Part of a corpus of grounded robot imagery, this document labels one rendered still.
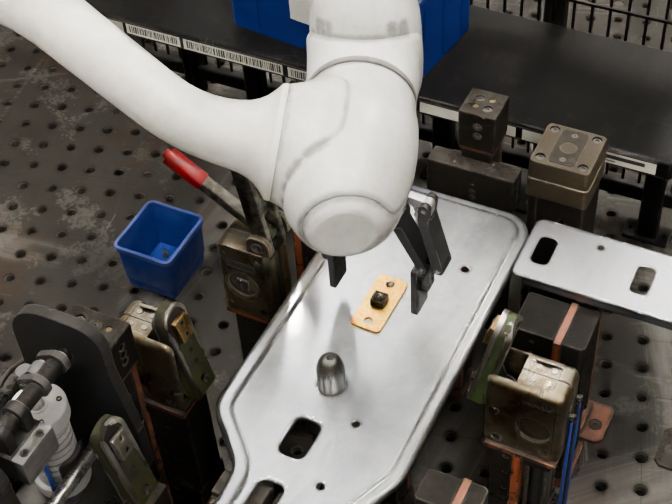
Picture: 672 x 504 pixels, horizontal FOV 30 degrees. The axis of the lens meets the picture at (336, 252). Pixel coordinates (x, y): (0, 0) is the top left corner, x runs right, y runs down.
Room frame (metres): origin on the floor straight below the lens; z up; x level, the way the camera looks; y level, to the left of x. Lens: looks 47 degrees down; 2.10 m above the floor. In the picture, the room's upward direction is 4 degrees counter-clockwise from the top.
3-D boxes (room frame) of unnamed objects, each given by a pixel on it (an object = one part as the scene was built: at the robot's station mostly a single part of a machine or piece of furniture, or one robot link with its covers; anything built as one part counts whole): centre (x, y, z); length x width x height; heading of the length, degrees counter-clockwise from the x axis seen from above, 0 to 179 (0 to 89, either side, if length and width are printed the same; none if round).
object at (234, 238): (1.03, 0.10, 0.88); 0.07 x 0.06 x 0.35; 61
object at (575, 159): (1.12, -0.29, 0.88); 0.08 x 0.08 x 0.36; 61
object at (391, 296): (0.95, -0.05, 1.01); 0.08 x 0.04 x 0.01; 150
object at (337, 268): (0.97, 0.00, 1.06); 0.03 x 0.01 x 0.07; 151
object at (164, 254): (1.31, 0.26, 0.74); 0.11 x 0.10 x 0.09; 151
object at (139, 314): (0.89, 0.21, 0.88); 0.11 x 0.09 x 0.37; 61
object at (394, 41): (0.93, -0.04, 1.39); 0.13 x 0.11 x 0.16; 172
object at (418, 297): (0.92, -0.09, 1.06); 0.03 x 0.01 x 0.07; 151
